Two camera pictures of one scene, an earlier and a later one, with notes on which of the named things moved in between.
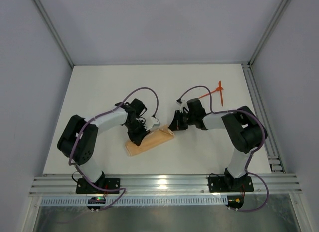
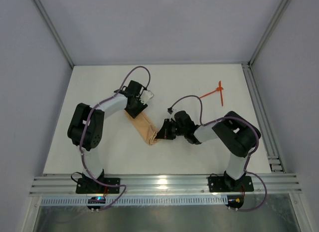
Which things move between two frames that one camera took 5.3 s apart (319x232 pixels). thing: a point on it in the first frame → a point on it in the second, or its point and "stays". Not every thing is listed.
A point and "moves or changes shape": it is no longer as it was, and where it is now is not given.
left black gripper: [136, 132] → [136, 110]
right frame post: [285, 1] stays
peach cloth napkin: [153, 138] moves or changes shape
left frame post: [53, 28] stays
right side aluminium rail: [271, 145] stays
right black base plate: [222, 184] stays
